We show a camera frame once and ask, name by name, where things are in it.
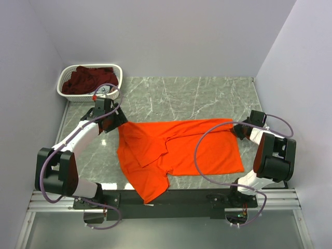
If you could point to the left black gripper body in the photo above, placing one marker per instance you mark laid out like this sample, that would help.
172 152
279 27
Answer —
115 120

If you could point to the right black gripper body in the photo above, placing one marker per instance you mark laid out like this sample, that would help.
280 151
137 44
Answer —
239 129

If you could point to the orange polo shirt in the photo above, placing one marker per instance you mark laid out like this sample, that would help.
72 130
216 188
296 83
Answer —
149 152

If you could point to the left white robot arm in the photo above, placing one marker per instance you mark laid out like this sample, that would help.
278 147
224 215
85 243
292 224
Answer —
56 169

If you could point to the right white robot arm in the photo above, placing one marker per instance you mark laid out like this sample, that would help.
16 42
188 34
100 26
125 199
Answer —
274 161

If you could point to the white printed shirt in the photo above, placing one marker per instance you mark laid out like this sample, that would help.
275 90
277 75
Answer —
103 90

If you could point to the dark red shirt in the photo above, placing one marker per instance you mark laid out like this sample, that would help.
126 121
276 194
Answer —
85 80

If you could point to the white plastic laundry basket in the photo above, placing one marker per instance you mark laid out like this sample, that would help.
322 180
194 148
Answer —
66 74

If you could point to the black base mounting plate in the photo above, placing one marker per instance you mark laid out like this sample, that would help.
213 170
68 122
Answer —
179 203

